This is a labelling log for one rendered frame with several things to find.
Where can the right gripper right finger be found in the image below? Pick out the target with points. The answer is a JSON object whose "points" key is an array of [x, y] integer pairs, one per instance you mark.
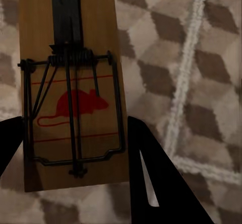
{"points": [[177, 203]]}

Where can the mousetrap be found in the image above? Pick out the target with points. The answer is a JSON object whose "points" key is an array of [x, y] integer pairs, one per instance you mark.
{"points": [[74, 117]]}

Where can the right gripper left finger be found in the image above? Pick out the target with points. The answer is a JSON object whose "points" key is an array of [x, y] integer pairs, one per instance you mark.
{"points": [[11, 132]]}

